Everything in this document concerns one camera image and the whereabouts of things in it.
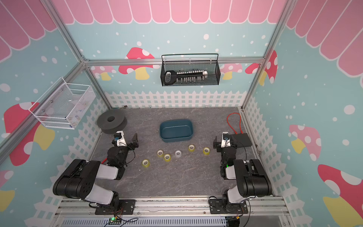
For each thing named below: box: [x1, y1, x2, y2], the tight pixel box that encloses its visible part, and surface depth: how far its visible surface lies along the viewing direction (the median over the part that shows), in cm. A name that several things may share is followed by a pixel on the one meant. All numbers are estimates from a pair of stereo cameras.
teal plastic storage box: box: [159, 118, 194, 143], surface depth 108 cm
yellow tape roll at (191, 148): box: [188, 144, 195, 152], surface depth 98 cm
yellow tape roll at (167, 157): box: [163, 153, 172, 162], surface depth 93 cm
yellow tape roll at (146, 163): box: [141, 158, 151, 168], surface depth 91 cm
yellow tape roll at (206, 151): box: [203, 146, 211, 156], surface depth 96 cm
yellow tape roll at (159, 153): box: [156, 149, 164, 158], surface depth 96 cm
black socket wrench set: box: [164, 69, 208, 86], surface depth 91 cm
